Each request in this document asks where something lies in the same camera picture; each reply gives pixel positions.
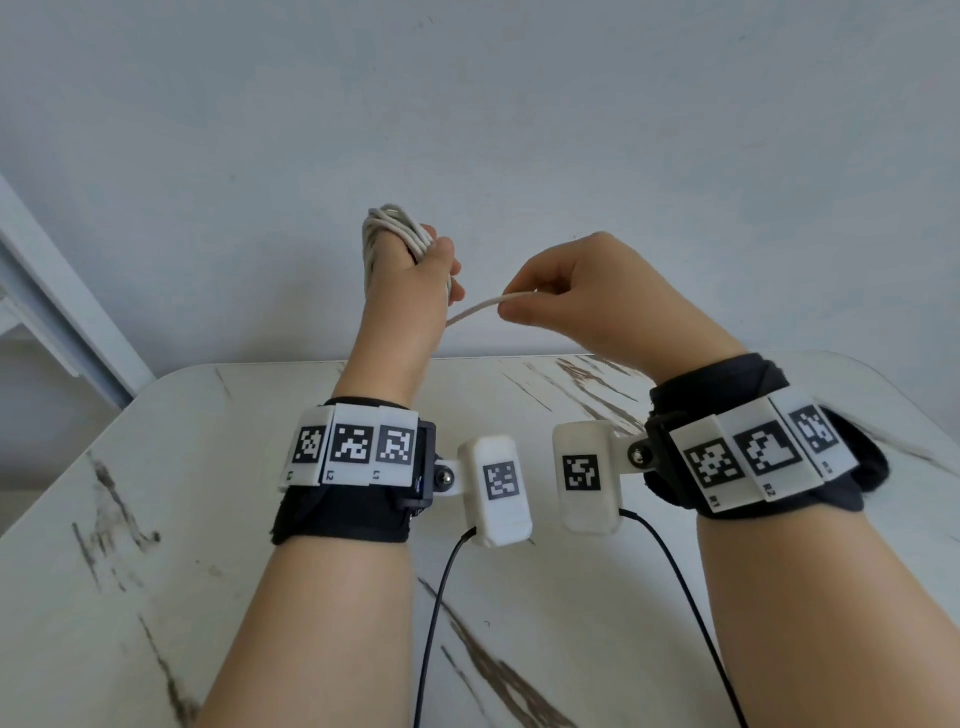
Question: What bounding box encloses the person's left hand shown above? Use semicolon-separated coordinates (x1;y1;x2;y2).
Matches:
360;222;467;348

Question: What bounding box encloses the person's right hand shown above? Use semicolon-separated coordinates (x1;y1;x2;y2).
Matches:
500;231;723;378

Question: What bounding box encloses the white cable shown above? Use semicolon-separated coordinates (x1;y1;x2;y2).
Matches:
361;204;528;328

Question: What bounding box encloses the person's left forearm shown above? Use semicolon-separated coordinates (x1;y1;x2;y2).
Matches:
192;330;444;728

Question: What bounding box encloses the person's right forearm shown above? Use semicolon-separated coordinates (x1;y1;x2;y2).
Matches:
645;324;960;728

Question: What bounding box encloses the black left wristband with markers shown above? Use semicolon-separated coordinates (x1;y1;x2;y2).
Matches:
270;396;441;547

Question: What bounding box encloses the black wristband with markers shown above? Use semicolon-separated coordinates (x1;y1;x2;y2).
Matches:
270;396;441;547
645;352;892;520

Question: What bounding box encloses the black right wristband with markers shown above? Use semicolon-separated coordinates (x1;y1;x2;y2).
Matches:
645;352;892;520

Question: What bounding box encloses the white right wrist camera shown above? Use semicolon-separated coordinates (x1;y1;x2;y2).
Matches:
552;420;652;537

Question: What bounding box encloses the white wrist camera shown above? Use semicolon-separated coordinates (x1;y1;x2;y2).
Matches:
436;435;535;549
552;420;652;537

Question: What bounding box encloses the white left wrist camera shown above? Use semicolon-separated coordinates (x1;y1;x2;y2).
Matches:
436;435;535;549

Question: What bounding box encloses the black left camera cable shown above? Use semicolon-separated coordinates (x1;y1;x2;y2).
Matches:
411;527;480;728

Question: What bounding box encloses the black camera cable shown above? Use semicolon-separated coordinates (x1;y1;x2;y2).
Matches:
618;508;749;728
411;527;480;728

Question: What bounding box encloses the black right camera cable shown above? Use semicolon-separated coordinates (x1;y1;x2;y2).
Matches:
618;508;749;728

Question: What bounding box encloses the white window frame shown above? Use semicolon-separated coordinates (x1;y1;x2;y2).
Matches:
0;172;157;411

